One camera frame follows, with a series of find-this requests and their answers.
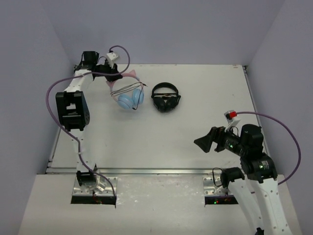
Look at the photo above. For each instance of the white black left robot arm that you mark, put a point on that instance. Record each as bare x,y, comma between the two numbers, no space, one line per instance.
73,111

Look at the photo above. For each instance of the left metal mounting bracket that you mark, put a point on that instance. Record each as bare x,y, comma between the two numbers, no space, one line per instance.
100,193

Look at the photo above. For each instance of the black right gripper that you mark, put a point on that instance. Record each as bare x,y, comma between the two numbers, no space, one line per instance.
217,134

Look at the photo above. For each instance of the metal mounting bracket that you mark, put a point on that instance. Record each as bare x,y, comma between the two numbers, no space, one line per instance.
100,193
215,194

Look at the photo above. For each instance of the right metal mounting bracket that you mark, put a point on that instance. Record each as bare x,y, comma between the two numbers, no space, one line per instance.
215,194

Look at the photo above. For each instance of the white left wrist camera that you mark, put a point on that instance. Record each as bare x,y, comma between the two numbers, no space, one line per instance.
111,58

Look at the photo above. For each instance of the black headphones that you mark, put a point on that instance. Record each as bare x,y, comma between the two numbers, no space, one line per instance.
165,102

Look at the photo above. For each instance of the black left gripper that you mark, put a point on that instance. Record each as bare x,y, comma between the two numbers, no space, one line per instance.
110,74

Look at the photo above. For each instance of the aluminium table edge rail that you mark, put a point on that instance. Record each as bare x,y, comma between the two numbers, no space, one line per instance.
128,171

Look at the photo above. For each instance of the pink blue cat-ear headphones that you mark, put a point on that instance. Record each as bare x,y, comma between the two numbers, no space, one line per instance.
131,96

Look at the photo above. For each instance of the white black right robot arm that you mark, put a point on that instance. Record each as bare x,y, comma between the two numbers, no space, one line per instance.
254,185

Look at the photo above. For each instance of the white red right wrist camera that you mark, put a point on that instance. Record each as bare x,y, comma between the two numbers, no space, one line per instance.
232,119

